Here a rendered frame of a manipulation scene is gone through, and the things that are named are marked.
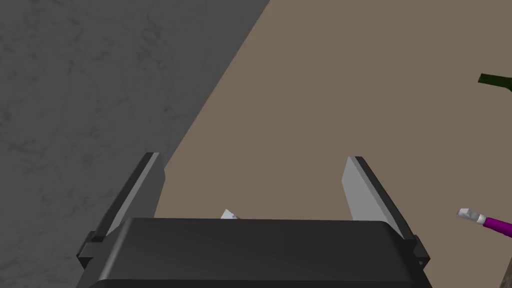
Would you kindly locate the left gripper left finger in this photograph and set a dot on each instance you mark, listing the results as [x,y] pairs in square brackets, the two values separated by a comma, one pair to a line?
[140,192]

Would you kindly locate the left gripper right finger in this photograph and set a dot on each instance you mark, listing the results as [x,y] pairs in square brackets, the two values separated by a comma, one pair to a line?
[366,192]

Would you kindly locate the small white object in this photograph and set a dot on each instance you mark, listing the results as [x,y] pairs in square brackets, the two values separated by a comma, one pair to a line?
[228,215]

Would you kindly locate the dark green bottle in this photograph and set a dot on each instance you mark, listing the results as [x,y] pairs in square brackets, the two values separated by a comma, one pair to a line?
[496,80]

